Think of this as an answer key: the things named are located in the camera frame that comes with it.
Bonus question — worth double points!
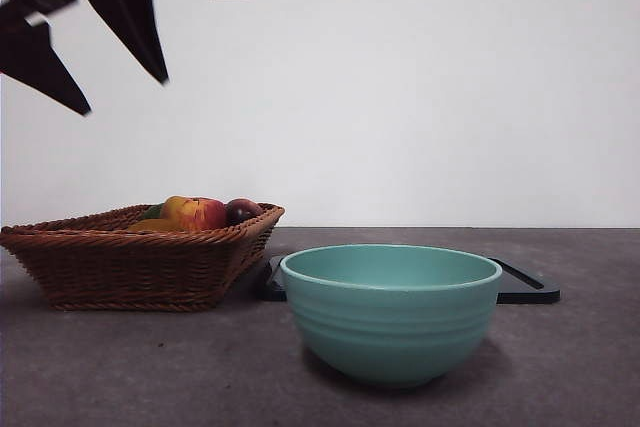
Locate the black rectangular tray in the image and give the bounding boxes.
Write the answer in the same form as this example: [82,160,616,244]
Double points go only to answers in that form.
[257,255,561,305]

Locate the red and yellow apple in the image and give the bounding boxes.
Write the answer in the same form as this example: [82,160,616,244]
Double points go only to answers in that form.
[162,195,229,232]

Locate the teal ceramic bowl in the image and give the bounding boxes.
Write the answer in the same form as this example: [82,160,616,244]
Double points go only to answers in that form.
[279,243,503,389]

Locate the dark red plum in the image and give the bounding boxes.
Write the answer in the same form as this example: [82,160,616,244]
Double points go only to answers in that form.
[226,198,264,227]

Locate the brown wicker basket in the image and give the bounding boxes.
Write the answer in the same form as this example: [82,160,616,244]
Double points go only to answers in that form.
[0,202,286,312]

